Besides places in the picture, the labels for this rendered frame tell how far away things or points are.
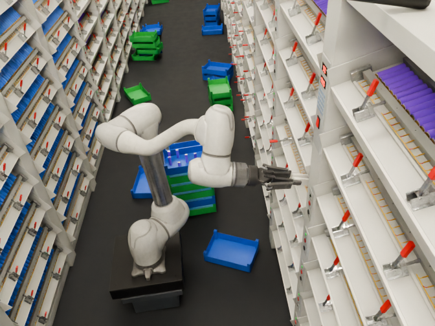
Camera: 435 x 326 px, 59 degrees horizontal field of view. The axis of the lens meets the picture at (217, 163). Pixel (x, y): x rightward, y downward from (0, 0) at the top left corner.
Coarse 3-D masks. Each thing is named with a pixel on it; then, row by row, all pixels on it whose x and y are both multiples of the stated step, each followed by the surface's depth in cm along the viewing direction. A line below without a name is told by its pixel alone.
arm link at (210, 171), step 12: (204, 156) 134; (216, 156) 131; (228, 156) 134; (192, 168) 134; (204, 168) 133; (216, 168) 133; (228, 168) 134; (192, 180) 135; (204, 180) 134; (216, 180) 134; (228, 180) 135
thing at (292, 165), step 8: (280, 120) 185; (280, 128) 184; (280, 136) 180; (288, 136) 178; (288, 152) 170; (288, 160) 166; (296, 160) 164; (296, 168) 160; (296, 192) 150; (304, 192) 149; (304, 200) 146; (304, 208) 137; (304, 216) 140
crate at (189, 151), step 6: (162, 150) 256; (168, 150) 258; (174, 150) 259; (180, 150) 260; (186, 150) 261; (192, 150) 262; (198, 150) 263; (174, 156) 261; (180, 156) 261; (192, 156) 260; (198, 156) 260; (168, 162) 256; (174, 162) 256; (168, 168) 243; (174, 168) 244; (180, 168) 245; (186, 168) 246; (168, 174) 246; (174, 174) 247
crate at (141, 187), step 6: (138, 174) 305; (144, 174) 311; (138, 180) 305; (144, 180) 305; (138, 186) 300; (144, 186) 300; (132, 192) 286; (138, 192) 295; (144, 192) 294; (150, 192) 294; (138, 198) 290; (144, 198) 290; (150, 198) 289
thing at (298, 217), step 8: (280, 152) 197; (280, 160) 195; (288, 168) 189; (288, 192) 177; (288, 200) 174; (296, 200) 172; (296, 208) 168; (296, 216) 164; (296, 224) 162; (296, 232) 159
